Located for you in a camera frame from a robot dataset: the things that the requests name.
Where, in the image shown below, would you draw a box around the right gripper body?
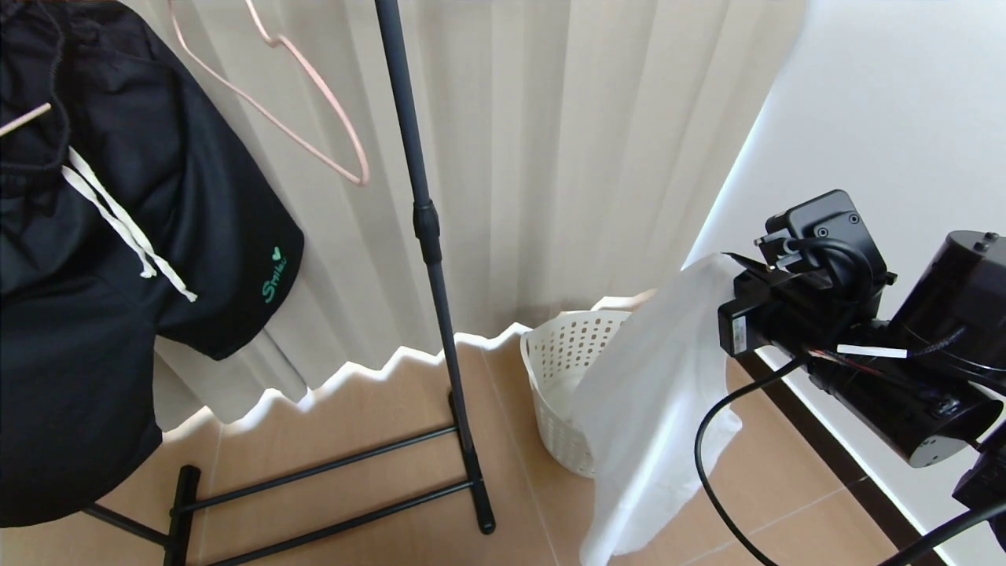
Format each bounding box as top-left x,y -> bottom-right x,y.
718,271 -> 893,374

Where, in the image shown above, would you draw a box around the white garment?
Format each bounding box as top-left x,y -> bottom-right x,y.
570,253 -> 743,566

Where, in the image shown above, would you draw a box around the pink clothes hanger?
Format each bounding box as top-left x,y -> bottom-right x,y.
167,0 -> 370,186
0,102 -> 53,139

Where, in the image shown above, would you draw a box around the black shorts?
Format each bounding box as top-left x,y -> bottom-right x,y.
0,0 -> 305,529

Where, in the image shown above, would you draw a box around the white laundry basket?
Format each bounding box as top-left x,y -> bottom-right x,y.
519,309 -> 636,480

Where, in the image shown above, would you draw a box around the black clothes rack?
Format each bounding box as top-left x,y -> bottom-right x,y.
83,0 -> 497,566

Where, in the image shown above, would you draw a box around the beige curtain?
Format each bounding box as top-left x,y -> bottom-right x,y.
118,0 -> 810,432

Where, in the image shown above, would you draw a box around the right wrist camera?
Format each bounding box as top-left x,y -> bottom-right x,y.
754,189 -> 898,315

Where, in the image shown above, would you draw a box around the black cable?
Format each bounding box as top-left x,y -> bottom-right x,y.
695,236 -> 875,566
880,502 -> 1006,566

